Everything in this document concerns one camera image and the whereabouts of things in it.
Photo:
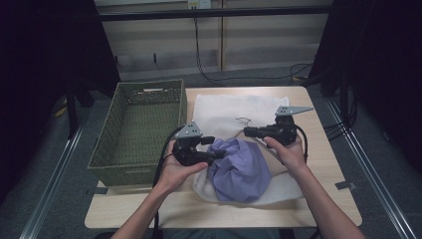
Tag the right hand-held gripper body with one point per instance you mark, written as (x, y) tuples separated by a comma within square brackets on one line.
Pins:
[(285, 131)]

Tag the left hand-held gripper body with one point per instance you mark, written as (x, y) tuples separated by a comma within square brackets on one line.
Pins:
[(187, 151)]

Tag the purple garment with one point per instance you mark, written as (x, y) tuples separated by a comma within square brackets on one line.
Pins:
[(242, 172)]

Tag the white mesh laundry bag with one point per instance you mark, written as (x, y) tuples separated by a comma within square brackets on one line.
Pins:
[(225, 109)]

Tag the green woven basket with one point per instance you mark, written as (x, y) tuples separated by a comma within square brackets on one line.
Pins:
[(139, 132)]

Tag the person's right hand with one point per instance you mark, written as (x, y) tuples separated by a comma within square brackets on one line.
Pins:
[(292, 156)]

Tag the person's left hand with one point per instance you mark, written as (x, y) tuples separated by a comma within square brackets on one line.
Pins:
[(172, 176)]

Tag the grey tape mark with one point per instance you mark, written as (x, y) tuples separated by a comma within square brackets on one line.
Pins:
[(345, 185)]

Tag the black curtain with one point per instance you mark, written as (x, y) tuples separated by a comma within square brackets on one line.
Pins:
[(381, 66), (43, 66)]

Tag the black horizontal bar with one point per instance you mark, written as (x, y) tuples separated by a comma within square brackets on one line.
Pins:
[(212, 13)]

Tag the black stand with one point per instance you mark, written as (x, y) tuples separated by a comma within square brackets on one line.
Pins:
[(71, 109)]

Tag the metal floor rail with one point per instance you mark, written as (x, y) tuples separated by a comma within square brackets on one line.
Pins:
[(371, 172), (49, 186)]

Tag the white wall outlet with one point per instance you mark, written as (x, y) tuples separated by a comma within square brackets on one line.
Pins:
[(199, 4)]

